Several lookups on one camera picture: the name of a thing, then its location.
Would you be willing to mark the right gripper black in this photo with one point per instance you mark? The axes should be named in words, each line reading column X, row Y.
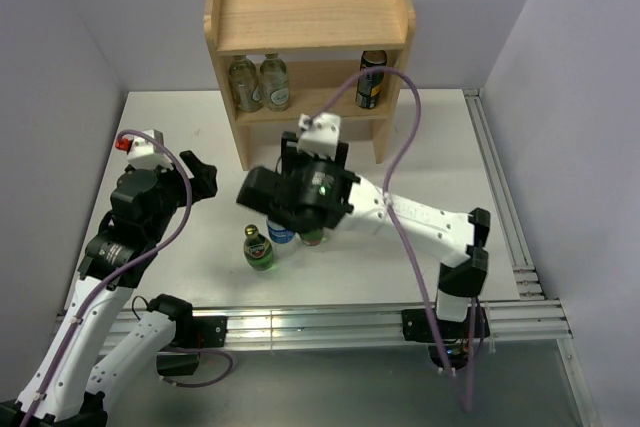
column 291, row 155

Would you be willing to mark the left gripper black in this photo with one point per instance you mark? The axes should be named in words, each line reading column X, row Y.
column 203, row 176

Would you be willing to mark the dark beverage can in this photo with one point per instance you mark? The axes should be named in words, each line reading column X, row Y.
column 259, row 190
column 369, row 86

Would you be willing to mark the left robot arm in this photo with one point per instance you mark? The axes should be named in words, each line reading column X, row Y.
column 73, row 385

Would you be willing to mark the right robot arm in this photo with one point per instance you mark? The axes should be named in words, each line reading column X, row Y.
column 456, row 240

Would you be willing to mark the wooden two-tier shelf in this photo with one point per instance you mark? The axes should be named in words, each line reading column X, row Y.
column 318, row 30

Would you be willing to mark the green glass bottle rear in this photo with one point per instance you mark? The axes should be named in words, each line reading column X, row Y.
column 312, row 238

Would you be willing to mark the green glass bottle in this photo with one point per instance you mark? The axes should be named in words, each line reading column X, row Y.
column 312, row 238
column 257, row 249

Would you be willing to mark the water bottle blue label front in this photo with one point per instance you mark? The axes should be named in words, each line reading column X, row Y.
column 278, row 234

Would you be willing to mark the green glass bottle front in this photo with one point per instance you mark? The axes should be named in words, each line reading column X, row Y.
column 257, row 249

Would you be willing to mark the clear glass bottle left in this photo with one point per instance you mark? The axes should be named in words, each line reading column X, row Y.
column 244, row 83

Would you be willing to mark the clear glass bottle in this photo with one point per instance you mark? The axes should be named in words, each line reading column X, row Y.
column 274, row 83
column 244, row 83

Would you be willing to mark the clear glass bottle right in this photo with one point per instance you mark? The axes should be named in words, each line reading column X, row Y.
column 274, row 83

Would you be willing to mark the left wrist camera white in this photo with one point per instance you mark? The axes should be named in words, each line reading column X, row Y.
column 142, row 147

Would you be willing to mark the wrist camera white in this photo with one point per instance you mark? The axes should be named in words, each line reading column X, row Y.
column 142, row 147
column 320, row 135

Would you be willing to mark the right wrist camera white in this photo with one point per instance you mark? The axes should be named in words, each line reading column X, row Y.
column 320, row 135

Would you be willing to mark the aluminium front rail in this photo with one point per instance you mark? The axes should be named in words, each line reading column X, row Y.
column 316, row 328

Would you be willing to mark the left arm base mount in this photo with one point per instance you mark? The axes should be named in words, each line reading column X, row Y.
column 204, row 332

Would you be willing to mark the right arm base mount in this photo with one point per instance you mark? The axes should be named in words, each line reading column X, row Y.
column 455, row 336

